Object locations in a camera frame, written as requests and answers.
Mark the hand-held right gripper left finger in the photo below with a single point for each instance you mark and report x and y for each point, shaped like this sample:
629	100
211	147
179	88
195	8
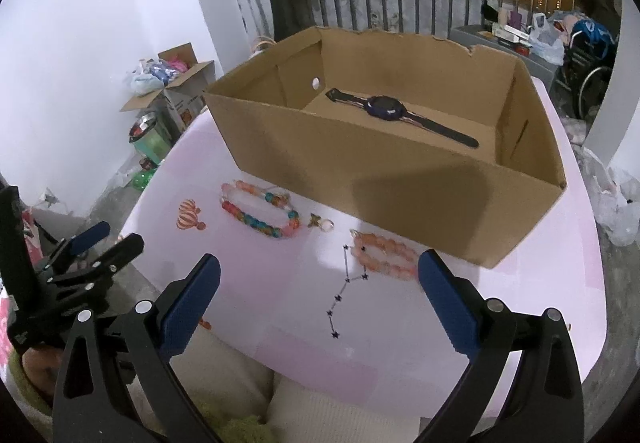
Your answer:
190	308

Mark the white plastic bag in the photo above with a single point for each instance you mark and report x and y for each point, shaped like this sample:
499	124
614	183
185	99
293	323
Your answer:
547	43

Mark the purple cup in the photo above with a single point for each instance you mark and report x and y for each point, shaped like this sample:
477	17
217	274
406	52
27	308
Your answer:
517	19

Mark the small bronze charm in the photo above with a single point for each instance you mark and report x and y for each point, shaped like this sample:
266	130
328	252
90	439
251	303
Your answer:
315	220

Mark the green plastic bottle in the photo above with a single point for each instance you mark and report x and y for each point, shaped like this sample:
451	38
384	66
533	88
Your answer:
142	180

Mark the wheelchair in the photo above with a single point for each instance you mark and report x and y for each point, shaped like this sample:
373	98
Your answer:
570	68

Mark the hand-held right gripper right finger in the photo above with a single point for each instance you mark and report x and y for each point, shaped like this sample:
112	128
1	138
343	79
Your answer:
447	308

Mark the plastic bag of colourful things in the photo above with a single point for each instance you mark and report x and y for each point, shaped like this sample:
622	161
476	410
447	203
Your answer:
150	78

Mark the person's green fluffy jacket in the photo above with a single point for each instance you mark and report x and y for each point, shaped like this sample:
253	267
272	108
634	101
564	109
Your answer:
240	430

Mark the blue bag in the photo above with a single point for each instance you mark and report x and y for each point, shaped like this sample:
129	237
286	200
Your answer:
595	35

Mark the person's left forearm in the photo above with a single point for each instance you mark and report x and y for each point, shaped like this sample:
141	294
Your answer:
20	395

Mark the open printed cardboard box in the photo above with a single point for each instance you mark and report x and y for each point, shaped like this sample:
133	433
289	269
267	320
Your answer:
180	98

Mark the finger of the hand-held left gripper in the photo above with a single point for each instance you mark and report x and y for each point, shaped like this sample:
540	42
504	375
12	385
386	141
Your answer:
120	253
92	233

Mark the brown cardboard box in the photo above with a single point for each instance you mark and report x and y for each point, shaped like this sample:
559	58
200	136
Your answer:
400	173

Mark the pink printed tablecloth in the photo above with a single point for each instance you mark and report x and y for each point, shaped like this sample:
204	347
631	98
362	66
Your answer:
300	313

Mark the white flat box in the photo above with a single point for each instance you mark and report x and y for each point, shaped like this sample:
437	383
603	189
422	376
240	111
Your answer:
510	35

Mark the white cylinder cup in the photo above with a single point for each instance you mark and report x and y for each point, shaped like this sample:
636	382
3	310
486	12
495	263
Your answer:
503	17

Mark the dark blue wristwatch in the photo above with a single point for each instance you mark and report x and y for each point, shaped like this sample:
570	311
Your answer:
382	107

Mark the crumpled white plastic bags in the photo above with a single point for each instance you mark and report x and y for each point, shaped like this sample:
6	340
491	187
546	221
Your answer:
615	208

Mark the person's cream trousers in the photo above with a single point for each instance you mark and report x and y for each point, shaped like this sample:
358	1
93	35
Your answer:
300	413

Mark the person's left hand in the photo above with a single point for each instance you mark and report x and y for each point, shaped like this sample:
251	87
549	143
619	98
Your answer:
42	370

